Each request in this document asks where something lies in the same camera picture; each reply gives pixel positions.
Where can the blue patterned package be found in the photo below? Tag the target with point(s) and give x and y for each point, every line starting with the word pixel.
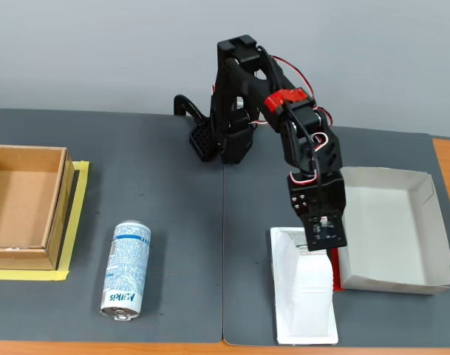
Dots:
pixel 126 270

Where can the red and white box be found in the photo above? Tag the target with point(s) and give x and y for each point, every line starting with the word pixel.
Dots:
pixel 335 273

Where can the gray paper box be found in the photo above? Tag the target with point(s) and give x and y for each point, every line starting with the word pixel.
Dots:
pixel 387 229

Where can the black table clamp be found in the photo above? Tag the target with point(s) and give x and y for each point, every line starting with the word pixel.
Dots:
pixel 200 140

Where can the white sandwich pack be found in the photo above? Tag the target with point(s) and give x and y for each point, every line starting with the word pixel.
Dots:
pixel 306 292

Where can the dark gray rubber mat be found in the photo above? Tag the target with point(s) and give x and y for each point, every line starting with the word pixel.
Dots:
pixel 376 325
pixel 165 192

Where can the red tape wrap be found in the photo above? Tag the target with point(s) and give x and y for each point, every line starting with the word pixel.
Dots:
pixel 283 99

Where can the yellow tape frame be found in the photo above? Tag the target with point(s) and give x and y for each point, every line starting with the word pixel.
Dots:
pixel 75 229

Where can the brown cardboard box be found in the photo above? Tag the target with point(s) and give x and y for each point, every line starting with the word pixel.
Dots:
pixel 21 199

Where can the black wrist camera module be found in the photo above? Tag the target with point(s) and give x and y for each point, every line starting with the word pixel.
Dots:
pixel 326 231

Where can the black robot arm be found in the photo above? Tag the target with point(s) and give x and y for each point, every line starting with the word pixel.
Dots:
pixel 247 85

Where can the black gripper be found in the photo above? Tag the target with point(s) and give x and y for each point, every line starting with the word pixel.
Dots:
pixel 300 200

